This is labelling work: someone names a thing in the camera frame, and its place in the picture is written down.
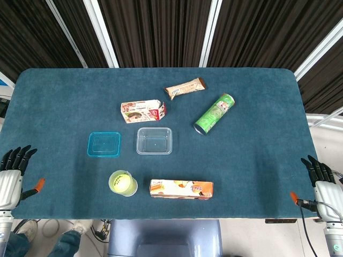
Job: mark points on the clear plastic food container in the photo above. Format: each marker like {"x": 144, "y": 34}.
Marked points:
{"x": 154, "y": 142}

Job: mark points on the green chips can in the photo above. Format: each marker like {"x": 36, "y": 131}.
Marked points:
{"x": 214, "y": 113}

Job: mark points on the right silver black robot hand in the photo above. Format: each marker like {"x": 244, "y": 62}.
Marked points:
{"x": 329, "y": 198}

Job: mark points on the blue white sign board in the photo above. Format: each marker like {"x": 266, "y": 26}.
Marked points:
{"x": 5, "y": 81}

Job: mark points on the dark pleated curtain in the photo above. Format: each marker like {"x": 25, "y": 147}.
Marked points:
{"x": 160, "y": 32}

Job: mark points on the yellow tennis ball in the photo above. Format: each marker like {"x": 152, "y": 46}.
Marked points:
{"x": 121, "y": 182}

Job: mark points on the clear tennis ball tube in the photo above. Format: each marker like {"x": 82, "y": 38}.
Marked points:
{"x": 132, "y": 188}

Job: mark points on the blue plastic lid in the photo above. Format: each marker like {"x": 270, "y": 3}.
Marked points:
{"x": 104, "y": 144}

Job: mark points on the blue jeans leg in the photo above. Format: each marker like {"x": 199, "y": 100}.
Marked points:
{"x": 65, "y": 245}
{"x": 17, "y": 246}

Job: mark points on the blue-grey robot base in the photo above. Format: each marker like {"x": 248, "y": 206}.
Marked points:
{"x": 166, "y": 238}

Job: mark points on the white sneaker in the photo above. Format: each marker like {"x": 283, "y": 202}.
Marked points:
{"x": 29, "y": 230}
{"x": 80, "y": 227}

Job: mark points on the blue velvet table cloth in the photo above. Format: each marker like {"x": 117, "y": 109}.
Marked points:
{"x": 241, "y": 166}

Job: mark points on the orange egg roll box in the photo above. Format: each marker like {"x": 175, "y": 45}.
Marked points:
{"x": 182, "y": 188}

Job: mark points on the thin grey frame post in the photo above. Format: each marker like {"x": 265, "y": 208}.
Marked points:
{"x": 67, "y": 34}

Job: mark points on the white metal rail frame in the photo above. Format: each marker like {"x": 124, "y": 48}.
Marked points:
{"x": 324, "y": 123}

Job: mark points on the black table control panel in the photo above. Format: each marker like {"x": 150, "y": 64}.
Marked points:
{"x": 281, "y": 221}

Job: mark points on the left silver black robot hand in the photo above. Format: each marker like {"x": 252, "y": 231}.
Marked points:
{"x": 10, "y": 187}

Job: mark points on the white frame post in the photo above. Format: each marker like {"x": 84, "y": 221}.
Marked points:
{"x": 321, "y": 45}
{"x": 101, "y": 32}
{"x": 210, "y": 32}

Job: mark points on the brown beige snack bar wrapper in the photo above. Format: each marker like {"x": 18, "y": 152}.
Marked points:
{"x": 185, "y": 87}

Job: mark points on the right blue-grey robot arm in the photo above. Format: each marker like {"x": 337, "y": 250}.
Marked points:
{"x": 333, "y": 241}

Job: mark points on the red white snack carton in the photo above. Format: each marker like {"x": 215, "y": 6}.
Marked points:
{"x": 139, "y": 111}

